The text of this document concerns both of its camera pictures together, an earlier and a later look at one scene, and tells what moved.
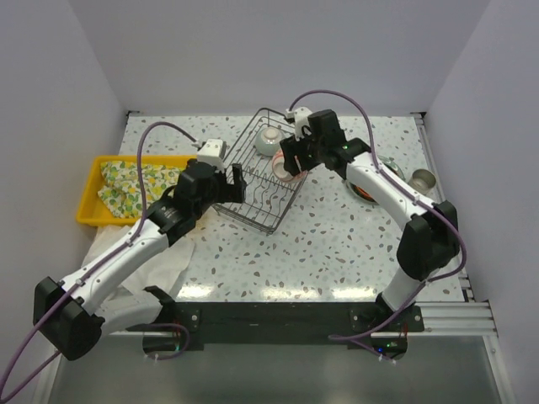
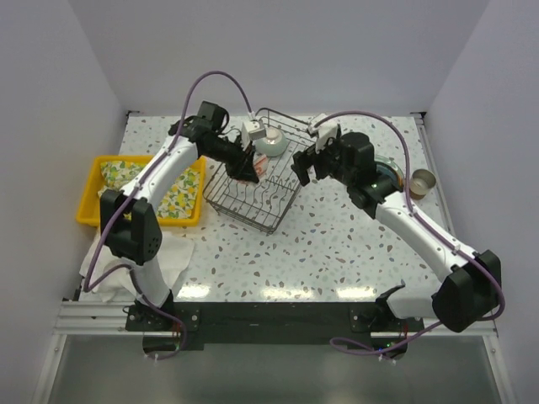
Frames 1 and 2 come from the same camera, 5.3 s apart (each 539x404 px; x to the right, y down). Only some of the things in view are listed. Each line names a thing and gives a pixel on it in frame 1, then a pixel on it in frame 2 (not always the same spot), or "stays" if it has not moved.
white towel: [163, 271] stays
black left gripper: [236, 190] to [247, 172]
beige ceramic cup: [422, 180] stays
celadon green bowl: [268, 140] stays
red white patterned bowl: [279, 170] to [260, 162]
